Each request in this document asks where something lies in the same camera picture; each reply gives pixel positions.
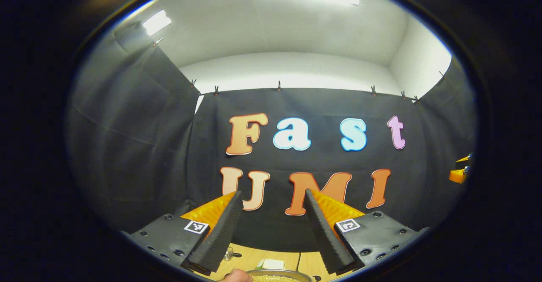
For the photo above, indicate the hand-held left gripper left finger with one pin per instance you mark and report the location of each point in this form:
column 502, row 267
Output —
column 222, row 235

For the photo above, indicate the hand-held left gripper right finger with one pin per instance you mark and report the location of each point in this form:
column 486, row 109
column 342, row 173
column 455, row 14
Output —
column 328, row 235

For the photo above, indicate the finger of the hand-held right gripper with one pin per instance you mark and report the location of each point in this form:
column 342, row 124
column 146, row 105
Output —
column 458, row 175

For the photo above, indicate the heap of yellow soybeans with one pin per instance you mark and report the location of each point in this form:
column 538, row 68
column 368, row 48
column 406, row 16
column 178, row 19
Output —
column 275, row 279

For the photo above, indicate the small glass jar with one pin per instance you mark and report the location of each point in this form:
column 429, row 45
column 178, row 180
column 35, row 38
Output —
column 229, row 254

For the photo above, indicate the toast sandwich with lettuce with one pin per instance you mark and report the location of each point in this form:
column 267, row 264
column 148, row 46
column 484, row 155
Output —
column 271, row 264

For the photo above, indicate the black backdrop cloth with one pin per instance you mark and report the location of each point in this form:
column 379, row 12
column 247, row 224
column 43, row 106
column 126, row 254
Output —
column 203, row 155

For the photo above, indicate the row of small cloth clips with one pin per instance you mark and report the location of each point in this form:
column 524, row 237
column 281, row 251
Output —
column 279, row 86

